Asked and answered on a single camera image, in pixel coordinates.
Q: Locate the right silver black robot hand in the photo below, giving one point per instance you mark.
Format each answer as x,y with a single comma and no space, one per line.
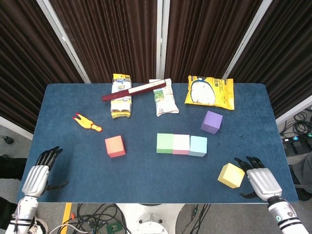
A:
264,181

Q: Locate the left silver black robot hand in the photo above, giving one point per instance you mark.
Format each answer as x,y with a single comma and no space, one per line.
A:
35,180

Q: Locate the yellow foam cube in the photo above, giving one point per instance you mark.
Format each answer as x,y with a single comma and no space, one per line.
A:
230,175

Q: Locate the light blue foam cube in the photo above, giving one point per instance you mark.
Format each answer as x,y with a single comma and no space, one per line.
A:
198,145

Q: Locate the pink foam cube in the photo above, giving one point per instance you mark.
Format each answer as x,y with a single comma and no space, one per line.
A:
181,143

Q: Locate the green foam cube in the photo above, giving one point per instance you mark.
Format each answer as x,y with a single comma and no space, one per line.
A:
164,143

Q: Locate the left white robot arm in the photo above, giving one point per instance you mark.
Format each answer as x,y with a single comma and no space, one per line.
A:
24,212

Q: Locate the black clothed person leg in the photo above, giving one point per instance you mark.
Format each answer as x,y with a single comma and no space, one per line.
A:
12,168

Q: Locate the grey clothed person leg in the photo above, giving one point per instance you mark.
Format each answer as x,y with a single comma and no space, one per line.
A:
304,170

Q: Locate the white black sneaker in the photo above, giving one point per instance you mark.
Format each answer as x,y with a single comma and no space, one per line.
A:
41,226

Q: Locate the small black floor object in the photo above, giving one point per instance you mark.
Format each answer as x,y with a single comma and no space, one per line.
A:
9,140

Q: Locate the black power strip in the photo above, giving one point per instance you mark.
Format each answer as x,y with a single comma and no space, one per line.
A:
297,146

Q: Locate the yellow rubber chicken toy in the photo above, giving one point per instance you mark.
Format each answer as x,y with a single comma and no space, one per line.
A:
85,121

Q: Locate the purple foam cube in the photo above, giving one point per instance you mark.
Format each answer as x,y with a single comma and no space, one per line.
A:
212,122

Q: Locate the red foam cube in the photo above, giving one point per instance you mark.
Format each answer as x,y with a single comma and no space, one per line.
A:
114,146

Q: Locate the blue fabric table cover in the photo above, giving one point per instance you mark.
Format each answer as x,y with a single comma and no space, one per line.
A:
122,175

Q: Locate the small green box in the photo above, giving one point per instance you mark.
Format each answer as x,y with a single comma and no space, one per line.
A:
113,228

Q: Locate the large yellow snack bag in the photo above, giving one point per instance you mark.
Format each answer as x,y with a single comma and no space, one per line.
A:
207,92

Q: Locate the yellow white cookie pack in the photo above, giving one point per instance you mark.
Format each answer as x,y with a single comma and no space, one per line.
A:
121,107

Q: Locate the dark brown curtain panel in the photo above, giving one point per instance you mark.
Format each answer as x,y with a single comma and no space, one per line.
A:
109,36
202,36
24,61
287,61

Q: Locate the dark red flat box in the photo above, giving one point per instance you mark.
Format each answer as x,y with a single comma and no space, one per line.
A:
122,93

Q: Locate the white green snack bag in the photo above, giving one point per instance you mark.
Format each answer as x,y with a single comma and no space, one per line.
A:
164,102

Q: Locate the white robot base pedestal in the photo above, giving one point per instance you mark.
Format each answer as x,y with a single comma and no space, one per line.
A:
148,219

